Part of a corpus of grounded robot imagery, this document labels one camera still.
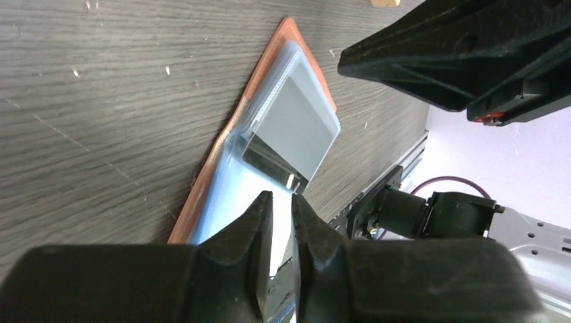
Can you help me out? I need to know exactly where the pink leather card holder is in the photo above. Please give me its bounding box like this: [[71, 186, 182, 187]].
[[167, 17, 342, 246]]

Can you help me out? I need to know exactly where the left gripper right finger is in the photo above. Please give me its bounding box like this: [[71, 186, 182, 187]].
[[292, 194, 548, 322]]

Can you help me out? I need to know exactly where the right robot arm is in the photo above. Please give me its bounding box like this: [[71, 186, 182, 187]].
[[337, 1, 570, 315]]

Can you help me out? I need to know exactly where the wooden clothes rack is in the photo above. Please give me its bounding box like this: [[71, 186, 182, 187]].
[[370, 0, 401, 7]]

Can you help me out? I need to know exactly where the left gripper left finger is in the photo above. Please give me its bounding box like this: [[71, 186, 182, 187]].
[[1, 191, 273, 322]]

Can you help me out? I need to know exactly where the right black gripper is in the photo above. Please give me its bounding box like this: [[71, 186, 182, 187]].
[[337, 1, 570, 127]]

